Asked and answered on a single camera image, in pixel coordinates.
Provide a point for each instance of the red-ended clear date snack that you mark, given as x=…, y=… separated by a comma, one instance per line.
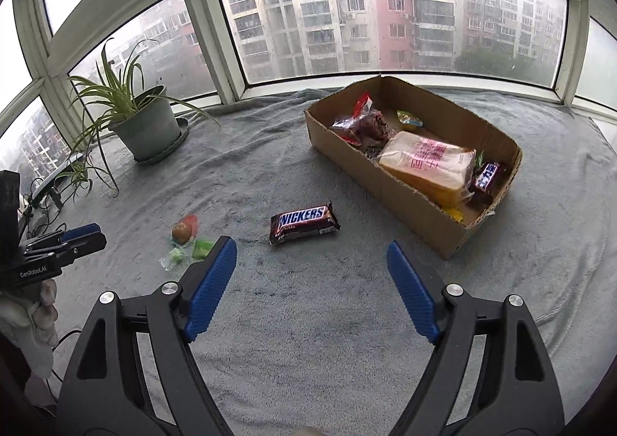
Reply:
x=369, y=125

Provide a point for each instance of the green candy in clear wrapper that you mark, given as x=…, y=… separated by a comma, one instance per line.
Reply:
x=176, y=255

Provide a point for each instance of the green snack packet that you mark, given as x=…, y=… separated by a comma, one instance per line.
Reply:
x=201, y=248

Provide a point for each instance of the brown candy red wrapper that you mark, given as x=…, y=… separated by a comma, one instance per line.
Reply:
x=183, y=231

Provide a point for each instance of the cardboard box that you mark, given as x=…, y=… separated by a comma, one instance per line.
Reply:
x=385, y=185

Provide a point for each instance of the grey-green plant pot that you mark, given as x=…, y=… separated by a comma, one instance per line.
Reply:
x=149, y=127

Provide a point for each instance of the grey-green pot saucer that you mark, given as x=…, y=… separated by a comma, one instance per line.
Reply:
x=182, y=132

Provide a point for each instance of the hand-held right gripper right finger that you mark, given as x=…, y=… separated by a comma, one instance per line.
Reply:
x=414, y=291

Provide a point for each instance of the grey fleece blanket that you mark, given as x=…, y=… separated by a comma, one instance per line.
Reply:
x=313, y=320

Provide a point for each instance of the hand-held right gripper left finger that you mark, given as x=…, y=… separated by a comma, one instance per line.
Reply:
x=212, y=291

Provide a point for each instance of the person's left hand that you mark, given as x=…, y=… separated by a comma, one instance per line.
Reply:
x=24, y=325

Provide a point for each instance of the bagged bread loaf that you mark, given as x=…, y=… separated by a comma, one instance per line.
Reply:
x=424, y=161

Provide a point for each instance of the person's left forearm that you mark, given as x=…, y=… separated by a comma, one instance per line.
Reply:
x=9, y=363

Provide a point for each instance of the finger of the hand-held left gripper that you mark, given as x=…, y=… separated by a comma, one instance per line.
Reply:
x=82, y=249
x=82, y=231

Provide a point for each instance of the brown chocolate bar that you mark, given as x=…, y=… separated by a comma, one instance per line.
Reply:
x=487, y=178
x=303, y=221

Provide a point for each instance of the spider plant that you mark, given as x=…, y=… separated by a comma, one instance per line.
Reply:
x=126, y=101

